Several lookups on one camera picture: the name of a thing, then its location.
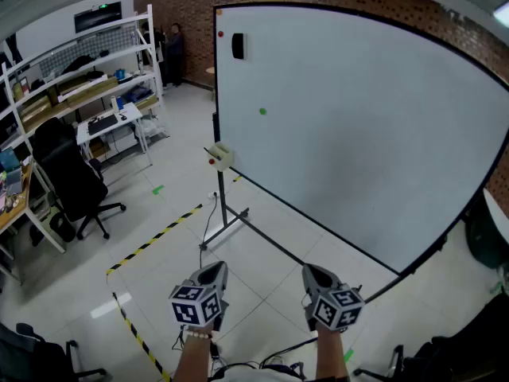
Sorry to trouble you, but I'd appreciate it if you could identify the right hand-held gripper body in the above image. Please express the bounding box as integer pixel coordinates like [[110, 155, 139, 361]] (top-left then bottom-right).
[[301, 263, 366, 333]]

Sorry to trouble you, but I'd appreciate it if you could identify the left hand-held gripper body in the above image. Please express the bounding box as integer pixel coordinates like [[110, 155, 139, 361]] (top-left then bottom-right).
[[168, 260, 231, 332]]

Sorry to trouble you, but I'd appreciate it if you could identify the person's right forearm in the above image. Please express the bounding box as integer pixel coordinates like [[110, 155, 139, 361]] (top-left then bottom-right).
[[315, 324, 351, 382]]

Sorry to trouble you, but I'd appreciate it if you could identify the person's left forearm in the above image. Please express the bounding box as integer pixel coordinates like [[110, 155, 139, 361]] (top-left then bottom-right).
[[171, 326, 218, 382]]

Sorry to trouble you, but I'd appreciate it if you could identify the yellow black floor tape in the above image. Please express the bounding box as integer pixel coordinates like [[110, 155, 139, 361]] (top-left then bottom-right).
[[105, 204, 204, 382]]

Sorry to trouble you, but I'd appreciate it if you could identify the black whiteboard stand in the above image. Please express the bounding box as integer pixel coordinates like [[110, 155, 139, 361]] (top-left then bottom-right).
[[198, 111, 403, 305]]

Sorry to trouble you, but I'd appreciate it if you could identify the beige pen holder box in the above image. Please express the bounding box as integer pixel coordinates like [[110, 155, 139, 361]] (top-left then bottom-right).
[[208, 141, 235, 173]]

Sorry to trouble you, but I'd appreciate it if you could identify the black chair with bag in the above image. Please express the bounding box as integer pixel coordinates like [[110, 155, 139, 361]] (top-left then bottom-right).
[[352, 292, 509, 382]]

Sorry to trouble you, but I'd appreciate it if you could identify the black waste bin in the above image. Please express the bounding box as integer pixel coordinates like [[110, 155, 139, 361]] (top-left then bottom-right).
[[49, 212, 76, 243]]

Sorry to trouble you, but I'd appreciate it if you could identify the dark green bin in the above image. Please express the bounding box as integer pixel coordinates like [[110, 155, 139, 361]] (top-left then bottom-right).
[[464, 197, 509, 270]]

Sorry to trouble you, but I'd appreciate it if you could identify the white plastic bag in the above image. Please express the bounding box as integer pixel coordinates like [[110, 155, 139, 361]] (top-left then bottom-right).
[[138, 117, 160, 137]]

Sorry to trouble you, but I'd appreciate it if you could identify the black office chair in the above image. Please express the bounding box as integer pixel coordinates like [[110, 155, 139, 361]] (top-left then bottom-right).
[[31, 116, 127, 241]]

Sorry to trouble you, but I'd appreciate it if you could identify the large whiteboard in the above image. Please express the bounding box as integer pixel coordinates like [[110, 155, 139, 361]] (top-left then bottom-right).
[[212, 2, 509, 276]]

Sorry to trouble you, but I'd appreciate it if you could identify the black chair with armrest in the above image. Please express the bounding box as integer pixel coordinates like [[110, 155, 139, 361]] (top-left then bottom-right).
[[0, 322, 108, 382]]

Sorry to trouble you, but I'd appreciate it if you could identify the black keyboard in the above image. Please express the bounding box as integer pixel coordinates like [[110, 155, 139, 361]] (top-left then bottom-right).
[[87, 113, 119, 136]]

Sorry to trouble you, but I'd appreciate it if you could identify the small white table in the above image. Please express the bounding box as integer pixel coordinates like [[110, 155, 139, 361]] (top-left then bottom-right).
[[76, 101, 154, 166]]

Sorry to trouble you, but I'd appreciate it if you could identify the white round table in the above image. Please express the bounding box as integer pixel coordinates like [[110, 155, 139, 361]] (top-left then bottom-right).
[[483, 189, 509, 246]]

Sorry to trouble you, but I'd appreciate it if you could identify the wooden desk with white legs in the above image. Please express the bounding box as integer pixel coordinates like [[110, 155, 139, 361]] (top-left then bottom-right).
[[0, 155, 67, 286]]

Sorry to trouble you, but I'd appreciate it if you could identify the pile of small desk items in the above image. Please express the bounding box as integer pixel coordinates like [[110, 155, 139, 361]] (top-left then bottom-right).
[[0, 147, 33, 214]]

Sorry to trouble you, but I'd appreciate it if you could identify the round wooden stool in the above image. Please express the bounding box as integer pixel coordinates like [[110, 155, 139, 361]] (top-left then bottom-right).
[[205, 66, 216, 102]]

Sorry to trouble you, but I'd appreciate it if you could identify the long cardboard box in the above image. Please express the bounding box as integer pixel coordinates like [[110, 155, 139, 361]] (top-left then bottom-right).
[[65, 76, 119, 107]]

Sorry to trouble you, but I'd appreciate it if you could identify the black whiteboard eraser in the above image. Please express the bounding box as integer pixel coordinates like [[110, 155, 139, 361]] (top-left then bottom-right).
[[231, 33, 248, 60]]

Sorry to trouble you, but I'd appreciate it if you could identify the black bag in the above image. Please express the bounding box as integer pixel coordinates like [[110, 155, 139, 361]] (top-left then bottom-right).
[[61, 54, 96, 75]]

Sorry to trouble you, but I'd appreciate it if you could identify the white metal shelving rack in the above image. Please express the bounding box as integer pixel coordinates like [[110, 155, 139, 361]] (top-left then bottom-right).
[[0, 4, 170, 162]]

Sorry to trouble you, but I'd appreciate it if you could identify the checkered pattern board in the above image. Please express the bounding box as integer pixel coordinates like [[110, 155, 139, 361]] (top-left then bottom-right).
[[39, 25, 138, 77]]

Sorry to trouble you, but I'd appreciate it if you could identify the ceiling light panel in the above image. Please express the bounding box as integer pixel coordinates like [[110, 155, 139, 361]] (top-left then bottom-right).
[[492, 2, 509, 27]]

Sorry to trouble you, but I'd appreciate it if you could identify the black power cable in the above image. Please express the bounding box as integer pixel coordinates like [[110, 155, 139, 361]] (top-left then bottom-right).
[[198, 197, 219, 270]]

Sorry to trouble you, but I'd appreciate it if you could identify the black wall screen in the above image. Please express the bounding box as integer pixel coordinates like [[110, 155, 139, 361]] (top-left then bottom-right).
[[73, 1, 122, 34]]

